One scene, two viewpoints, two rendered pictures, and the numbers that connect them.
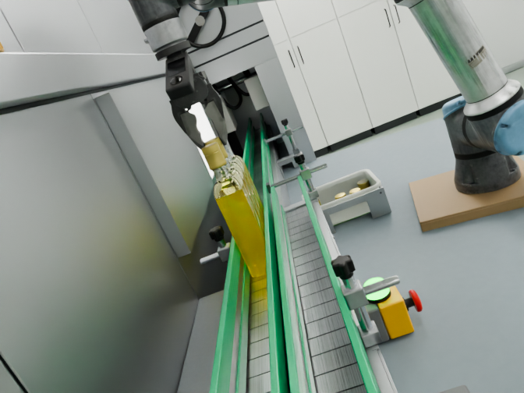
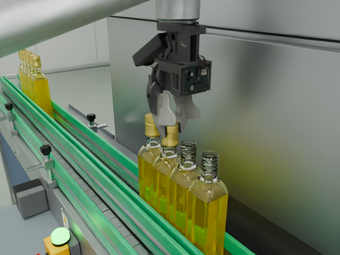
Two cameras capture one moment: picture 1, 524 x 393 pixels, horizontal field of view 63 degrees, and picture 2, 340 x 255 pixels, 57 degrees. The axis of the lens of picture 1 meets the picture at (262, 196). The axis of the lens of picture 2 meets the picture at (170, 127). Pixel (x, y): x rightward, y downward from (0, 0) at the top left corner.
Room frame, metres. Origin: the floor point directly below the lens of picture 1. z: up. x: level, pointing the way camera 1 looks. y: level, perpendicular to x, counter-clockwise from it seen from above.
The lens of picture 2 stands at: (1.29, -0.35, 1.40)
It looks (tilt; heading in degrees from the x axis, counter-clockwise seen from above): 23 degrees down; 137
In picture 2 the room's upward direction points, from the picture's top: straight up
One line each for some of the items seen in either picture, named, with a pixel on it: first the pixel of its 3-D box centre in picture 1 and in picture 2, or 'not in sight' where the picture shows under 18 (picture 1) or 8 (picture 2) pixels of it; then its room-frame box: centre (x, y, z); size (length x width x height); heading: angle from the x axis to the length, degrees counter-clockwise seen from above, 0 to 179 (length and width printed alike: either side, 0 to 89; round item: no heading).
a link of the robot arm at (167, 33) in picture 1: (165, 37); (178, 8); (0.89, 0.05, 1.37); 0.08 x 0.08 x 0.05
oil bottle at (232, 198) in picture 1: (245, 224); (154, 185); (0.81, 0.05, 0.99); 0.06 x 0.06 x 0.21; 82
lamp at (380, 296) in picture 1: (376, 288); (60, 235); (0.65, -0.12, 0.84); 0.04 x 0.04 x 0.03
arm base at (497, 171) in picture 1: (482, 162); not in sight; (0.99, -0.55, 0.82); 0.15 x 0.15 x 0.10
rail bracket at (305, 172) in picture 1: (298, 179); not in sight; (1.08, -0.11, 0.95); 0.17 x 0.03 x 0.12; 83
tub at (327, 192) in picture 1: (343, 201); not in sight; (1.18, -0.22, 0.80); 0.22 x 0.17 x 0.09; 83
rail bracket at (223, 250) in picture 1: (218, 260); not in sight; (0.80, 0.13, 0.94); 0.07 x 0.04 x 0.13; 83
